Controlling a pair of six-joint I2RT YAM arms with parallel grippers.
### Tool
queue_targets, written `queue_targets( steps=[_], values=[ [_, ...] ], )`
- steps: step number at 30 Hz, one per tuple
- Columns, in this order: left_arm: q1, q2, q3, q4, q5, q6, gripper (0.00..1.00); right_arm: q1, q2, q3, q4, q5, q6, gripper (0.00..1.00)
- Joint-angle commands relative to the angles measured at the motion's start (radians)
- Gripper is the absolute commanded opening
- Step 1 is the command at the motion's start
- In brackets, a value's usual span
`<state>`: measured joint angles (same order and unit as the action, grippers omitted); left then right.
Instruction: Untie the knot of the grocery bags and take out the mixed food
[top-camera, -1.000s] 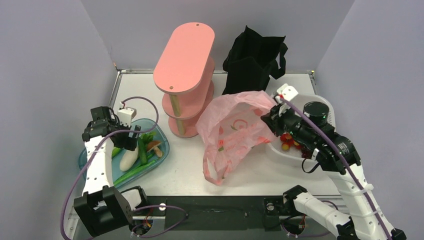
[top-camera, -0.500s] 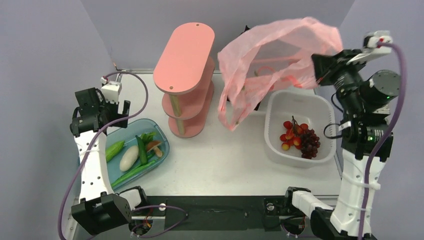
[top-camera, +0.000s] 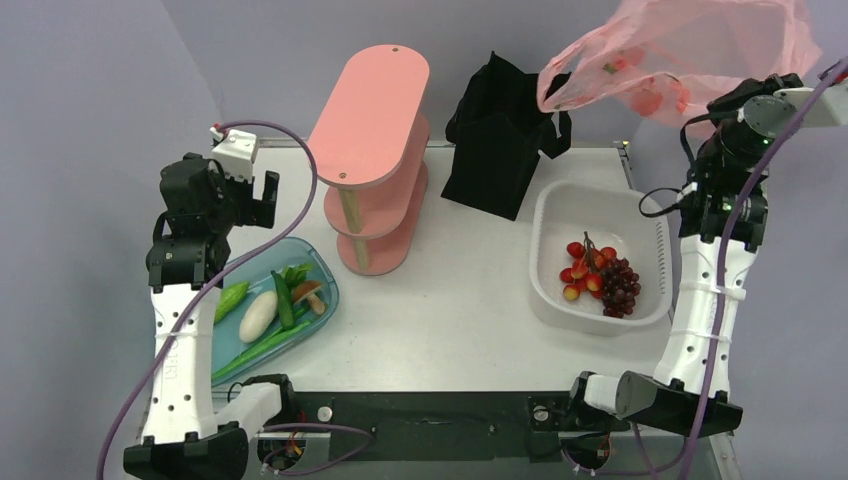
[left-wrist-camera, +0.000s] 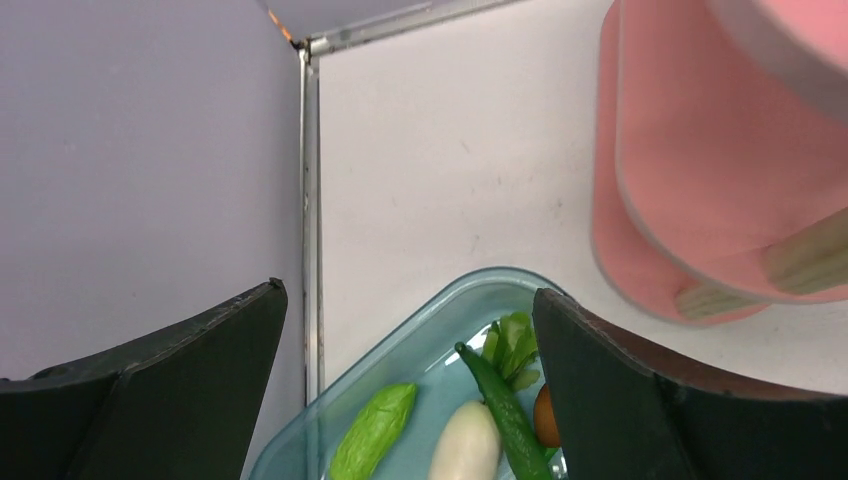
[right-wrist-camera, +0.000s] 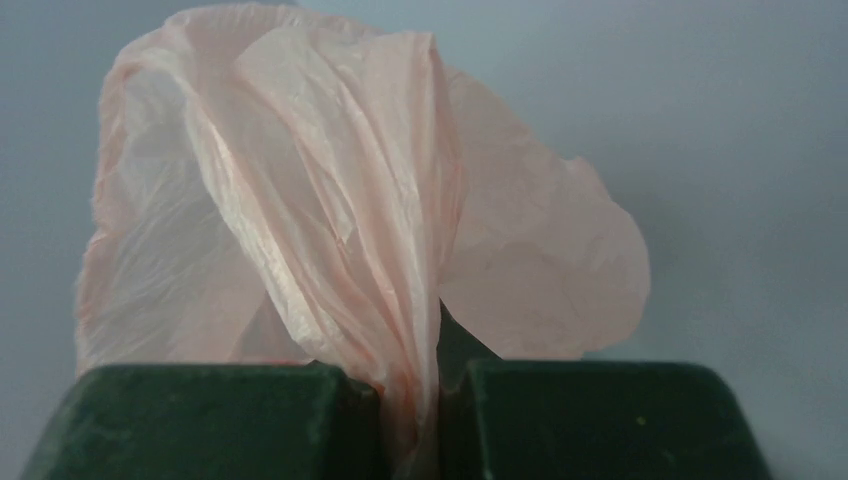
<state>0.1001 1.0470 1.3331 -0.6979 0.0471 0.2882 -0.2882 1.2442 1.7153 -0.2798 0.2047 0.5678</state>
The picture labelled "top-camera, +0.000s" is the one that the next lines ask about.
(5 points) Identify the green leaf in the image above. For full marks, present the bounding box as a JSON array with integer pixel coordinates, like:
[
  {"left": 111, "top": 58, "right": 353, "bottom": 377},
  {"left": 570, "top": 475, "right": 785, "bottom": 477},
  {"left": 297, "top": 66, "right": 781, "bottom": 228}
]
[{"left": 281, "top": 263, "right": 312, "bottom": 289}]

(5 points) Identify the dark green cucumber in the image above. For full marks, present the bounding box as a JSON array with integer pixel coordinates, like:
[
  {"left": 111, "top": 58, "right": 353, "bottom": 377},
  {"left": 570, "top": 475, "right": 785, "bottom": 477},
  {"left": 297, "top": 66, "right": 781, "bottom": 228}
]
[{"left": 270, "top": 271, "right": 296, "bottom": 331}]

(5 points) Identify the white round food item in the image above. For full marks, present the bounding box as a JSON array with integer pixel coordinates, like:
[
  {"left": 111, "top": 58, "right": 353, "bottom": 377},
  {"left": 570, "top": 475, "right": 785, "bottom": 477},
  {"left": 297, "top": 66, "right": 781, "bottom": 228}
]
[{"left": 239, "top": 291, "right": 278, "bottom": 344}]

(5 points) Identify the black fabric bag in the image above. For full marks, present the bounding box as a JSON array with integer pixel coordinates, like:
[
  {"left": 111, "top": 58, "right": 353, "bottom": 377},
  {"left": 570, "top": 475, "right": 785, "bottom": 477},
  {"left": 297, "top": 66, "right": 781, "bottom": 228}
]
[{"left": 441, "top": 52, "right": 572, "bottom": 221}]

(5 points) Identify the red cherry tomato bunch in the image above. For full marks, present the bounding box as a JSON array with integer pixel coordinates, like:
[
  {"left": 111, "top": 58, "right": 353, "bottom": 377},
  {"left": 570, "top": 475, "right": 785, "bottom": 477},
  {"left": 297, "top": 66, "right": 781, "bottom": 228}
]
[{"left": 559, "top": 232, "right": 618, "bottom": 302}]

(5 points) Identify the dark purple grape bunch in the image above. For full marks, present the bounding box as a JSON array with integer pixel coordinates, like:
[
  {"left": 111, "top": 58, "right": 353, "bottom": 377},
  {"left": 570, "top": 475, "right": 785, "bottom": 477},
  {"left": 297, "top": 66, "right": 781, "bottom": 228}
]
[{"left": 600, "top": 258, "right": 641, "bottom": 318}]

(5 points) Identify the pink plastic grocery bag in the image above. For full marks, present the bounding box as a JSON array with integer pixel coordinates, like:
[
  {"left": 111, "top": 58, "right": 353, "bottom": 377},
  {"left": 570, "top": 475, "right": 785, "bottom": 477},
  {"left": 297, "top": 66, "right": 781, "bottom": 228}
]
[{"left": 536, "top": 0, "right": 822, "bottom": 126}]

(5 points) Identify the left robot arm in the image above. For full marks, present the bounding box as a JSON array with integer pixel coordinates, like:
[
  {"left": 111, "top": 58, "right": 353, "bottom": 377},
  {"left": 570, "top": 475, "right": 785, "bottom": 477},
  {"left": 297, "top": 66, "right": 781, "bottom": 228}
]
[{"left": 123, "top": 153, "right": 299, "bottom": 479}]

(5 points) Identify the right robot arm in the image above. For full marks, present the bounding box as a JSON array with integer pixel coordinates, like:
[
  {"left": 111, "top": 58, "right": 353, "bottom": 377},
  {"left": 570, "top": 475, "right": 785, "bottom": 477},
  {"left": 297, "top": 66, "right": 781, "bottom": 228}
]
[{"left": 565, "top": 73, "right": 801, "bottom": 438}]

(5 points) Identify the blue transparent tray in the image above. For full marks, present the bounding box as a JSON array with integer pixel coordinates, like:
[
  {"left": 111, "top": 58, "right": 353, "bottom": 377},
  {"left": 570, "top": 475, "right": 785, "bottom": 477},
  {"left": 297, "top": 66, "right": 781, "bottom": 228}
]
[{"left": 211, "top": 238, "right": 340, "bottom": 387}]

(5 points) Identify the green bitter gourd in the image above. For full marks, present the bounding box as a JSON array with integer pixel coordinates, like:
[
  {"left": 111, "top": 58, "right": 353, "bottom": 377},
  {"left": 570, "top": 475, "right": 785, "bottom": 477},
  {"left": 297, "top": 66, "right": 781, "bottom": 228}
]
[{"left": 214, "top": 281, "right": 250, "bottom": 324}]

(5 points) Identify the brown mushroom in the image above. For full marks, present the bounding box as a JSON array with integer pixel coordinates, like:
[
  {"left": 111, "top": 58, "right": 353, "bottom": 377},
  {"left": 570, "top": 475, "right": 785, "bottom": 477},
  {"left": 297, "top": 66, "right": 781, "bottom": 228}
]
[{"left": 291, "top": 280, "right": 326, "bottom": 316}]

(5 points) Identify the light green long pepper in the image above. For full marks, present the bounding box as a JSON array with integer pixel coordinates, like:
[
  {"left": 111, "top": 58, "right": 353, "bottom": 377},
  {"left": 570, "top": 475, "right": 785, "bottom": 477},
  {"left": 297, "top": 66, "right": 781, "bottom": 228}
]
[{"left": 211, "top": 321, "right": 311, "bottom": 385}]

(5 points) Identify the pink three-tier shelf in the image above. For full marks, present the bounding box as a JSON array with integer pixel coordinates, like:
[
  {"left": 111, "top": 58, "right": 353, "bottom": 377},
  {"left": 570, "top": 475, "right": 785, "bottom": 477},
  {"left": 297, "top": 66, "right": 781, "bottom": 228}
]
[{"left": 308, "top": 44, "right": 430, "bottom": 276}]

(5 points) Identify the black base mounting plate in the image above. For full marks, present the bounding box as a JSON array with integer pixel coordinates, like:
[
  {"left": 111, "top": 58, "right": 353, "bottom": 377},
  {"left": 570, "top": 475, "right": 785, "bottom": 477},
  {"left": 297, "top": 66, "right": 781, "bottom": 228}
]
[{"left": 259, "top": 391, "right": 630, "bottom": 462}]

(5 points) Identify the white plastic basin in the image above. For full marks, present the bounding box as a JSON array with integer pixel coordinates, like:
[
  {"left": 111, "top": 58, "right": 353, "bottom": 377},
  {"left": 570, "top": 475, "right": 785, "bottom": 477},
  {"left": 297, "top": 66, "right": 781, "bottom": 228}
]
[{"left": 529, "top": 180, "right": 672, "bottom": 336}]

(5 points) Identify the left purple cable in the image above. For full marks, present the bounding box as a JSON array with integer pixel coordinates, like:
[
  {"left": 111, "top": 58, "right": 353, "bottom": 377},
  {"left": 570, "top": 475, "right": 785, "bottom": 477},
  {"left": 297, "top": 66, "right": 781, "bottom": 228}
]
[{"left": 95, "top": 120, "right": 320, "bottom": 480}]

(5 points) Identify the purple cable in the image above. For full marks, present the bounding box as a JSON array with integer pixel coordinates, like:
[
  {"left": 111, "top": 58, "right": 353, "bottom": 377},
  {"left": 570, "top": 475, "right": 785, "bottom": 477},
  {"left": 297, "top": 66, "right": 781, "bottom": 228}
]
[
  {"left": 95, "top": 120, "right": 320, "bottom": 480},
  {"left": 629, "top": 59, "right": 848, "bottom": 480}
]

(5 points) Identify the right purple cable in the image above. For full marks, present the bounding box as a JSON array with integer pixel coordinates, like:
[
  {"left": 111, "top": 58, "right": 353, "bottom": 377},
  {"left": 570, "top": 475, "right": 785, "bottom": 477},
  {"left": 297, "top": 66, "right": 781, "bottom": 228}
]
[{"left": 629, "top": 59, "right": 848, "bottom": 480}]

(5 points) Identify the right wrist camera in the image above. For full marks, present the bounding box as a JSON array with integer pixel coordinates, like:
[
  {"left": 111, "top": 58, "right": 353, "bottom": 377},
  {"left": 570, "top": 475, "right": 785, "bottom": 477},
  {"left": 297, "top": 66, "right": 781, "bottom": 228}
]
[{"left": 773, "top": 65, "right": 847, "bottom": 129}]

